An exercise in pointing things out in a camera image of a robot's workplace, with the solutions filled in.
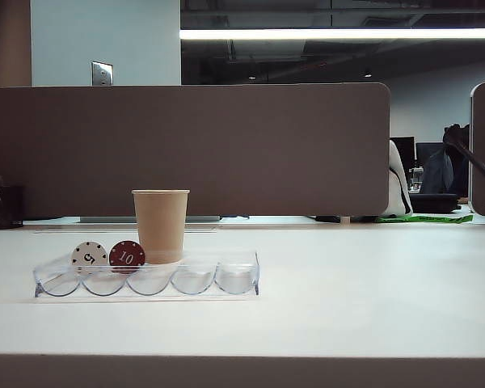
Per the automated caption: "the clear plastic chip tray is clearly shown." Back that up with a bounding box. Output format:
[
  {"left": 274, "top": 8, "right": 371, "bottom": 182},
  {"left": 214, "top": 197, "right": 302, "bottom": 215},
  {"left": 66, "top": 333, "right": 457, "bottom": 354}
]
[{"left": 32, "top": 250, "right": 260, "bottom": 299}]

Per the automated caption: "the brown paper cup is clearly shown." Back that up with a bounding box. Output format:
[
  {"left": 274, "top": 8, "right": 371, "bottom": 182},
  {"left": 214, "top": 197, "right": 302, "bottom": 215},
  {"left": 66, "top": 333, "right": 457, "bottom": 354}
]
[{"left": 132, "top": 188, "right": 191, "bottom": 265}]

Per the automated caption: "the red poker chip ten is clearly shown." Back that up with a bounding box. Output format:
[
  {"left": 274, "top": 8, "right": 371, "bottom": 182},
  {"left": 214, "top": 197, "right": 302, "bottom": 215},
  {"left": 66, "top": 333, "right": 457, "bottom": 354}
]
[{"left": 108, "top": 239, "right": 146, "bottom": 274}]

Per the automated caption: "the white poker chip five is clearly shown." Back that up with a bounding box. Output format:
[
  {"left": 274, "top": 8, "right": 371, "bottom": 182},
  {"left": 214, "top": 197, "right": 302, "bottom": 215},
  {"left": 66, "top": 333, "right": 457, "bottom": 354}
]
[{"left": 70, "top": 240, "right": 108, "bottom": 276}]

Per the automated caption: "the black computer monitor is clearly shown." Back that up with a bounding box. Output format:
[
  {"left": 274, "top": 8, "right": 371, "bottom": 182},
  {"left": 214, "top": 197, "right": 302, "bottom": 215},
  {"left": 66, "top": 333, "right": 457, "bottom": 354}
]
[{"left": 390, "top": 136, "right": 415, "bottom": 171}]

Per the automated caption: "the clear water bottle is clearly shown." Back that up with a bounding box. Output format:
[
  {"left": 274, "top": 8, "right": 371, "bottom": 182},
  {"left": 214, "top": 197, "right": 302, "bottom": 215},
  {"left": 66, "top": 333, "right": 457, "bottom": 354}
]
[{"left": 407, "top": 166, "right": 424, "bottom": 192}]

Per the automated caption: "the long ceiling light strip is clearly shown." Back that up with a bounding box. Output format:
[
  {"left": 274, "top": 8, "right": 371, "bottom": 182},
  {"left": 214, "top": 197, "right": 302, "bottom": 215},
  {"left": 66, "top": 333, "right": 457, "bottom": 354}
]
[{"left": 179, "top": 27, "right": 485, "bottom": 40}]

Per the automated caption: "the dark blue computer monitor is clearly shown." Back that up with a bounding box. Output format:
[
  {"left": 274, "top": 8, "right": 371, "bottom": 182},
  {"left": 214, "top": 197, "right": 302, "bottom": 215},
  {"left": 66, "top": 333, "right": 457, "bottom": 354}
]
[{"left": 415, "top": 141, "right": 445, "bottom": 162}]

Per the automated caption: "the black zip case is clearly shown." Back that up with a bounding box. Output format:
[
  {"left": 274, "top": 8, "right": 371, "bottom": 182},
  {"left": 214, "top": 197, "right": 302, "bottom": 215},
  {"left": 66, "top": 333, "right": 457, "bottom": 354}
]
[{"left": 408, "top": 192, "right": 462, "bottom": 213}]

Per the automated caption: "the blue grey jacket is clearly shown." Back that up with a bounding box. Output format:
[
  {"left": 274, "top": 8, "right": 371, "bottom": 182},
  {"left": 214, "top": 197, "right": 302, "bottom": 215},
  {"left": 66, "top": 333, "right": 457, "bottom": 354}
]
[{"left": 420, "top": 147, "right": 456, "bottom": 195}]

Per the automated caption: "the white bag with black strap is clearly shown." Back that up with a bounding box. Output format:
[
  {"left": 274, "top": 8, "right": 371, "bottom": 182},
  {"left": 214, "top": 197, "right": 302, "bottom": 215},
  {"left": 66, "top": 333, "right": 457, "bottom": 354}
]
[{"left": 389, "top": 139, "right": 414, "bottom": 217}]

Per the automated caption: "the metal wall switch plate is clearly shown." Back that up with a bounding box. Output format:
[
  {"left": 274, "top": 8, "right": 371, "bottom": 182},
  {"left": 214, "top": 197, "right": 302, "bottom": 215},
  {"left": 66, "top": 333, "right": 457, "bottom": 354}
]
[{"left": 91, "top": 60, "right": 114, "bottom": 86}]

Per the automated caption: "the green strap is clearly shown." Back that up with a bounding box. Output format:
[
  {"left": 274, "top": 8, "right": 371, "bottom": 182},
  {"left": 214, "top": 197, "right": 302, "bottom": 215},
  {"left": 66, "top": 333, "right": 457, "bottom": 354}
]
[{"left": 374, "top": 213, "right": 474, "bottom": 224}]

